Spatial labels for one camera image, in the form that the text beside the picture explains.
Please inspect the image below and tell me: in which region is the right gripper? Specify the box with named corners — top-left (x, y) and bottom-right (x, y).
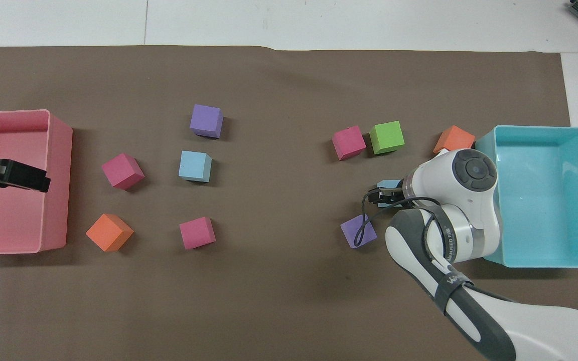
top-left (377, 184), bottom-right (407, 203)

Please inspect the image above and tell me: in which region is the light blue foam block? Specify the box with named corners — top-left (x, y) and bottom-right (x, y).
top-left (377, 179), bottom-right (403, 208)
top-left (178, 150), bottom-right (213, 183)

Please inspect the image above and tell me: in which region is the green foam block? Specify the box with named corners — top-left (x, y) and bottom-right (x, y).
top-left (369, 120), bottom-right (405, 155)

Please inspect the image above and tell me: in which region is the purple foam block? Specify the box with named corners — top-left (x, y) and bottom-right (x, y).
top-left (340, 215), bottom-right (378, 249)
top-left (190, 104), bottom-right (224, 139)

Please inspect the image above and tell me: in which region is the pink foam block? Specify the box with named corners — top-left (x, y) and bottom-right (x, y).
top-left (101, 153), bottom-right (146, 191)
top-left (179, 217), bottom-right (217, 250)
top-left (332, 125), bottom-right (367, 161)

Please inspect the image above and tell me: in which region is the orange foam block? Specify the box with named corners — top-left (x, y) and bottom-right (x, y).
top-left (432, 125), bottom-right (476, 155)
top-left (86, 213), bottom-right (134, 252)

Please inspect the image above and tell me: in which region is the cyan plastic bin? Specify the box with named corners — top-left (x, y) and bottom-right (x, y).
top-left (474, 125), bottom-right (578, 268)

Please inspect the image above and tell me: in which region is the pink plastic bin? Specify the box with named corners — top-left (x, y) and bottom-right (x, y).
top-left (0, 109), bottom-right (73, 255)

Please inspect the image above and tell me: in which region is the black cable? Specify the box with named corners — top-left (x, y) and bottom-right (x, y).
top-left (356, 187), bottom-right (443, 247)

